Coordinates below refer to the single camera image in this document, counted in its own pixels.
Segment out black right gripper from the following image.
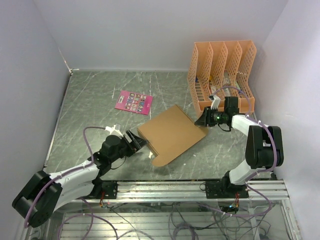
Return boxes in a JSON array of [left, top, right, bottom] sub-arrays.
[[195, 106, 228, 128]]

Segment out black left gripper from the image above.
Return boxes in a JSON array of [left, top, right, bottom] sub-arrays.
[[109, 129, 149, 163]]

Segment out brown cardboard box sheet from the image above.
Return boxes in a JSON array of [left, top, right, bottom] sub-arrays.
[[137, 104, 208, 167]]

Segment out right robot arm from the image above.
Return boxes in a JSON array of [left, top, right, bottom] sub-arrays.
[[195, 95, 284, 200]]

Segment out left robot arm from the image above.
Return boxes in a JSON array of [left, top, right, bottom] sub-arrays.
[[12, 127, 148, 228]]

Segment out pink book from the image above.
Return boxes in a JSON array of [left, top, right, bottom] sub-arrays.
[[114, 90, 153, 115]]

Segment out orange plastic file rack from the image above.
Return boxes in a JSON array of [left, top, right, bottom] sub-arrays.
[[187, 40, 257, 117]]

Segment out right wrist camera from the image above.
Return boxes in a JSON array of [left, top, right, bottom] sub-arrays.
[[209, 95, 221, 110]]

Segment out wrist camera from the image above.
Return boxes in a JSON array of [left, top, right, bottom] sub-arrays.
[[209, 95, 221, 110], [104, 123, 123, 138]]

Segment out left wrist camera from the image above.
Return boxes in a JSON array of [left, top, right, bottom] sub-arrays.
[[104, 123, 123, 138]]

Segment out loose cables under frame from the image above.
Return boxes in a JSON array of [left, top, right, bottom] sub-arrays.
[[99, 199, 276, 240]]

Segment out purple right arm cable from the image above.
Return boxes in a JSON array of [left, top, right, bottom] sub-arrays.
[[197, 85, 280, 218]]

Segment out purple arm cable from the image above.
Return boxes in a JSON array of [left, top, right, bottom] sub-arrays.
[[23, 126, 118, 240], [197, 85, 280, 218]]

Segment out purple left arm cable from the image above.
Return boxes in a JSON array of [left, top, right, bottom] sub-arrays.
[[23, 126, 118, 240]]

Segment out aluminium frame rail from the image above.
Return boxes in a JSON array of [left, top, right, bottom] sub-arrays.
[[14, 178, 303, 240]]

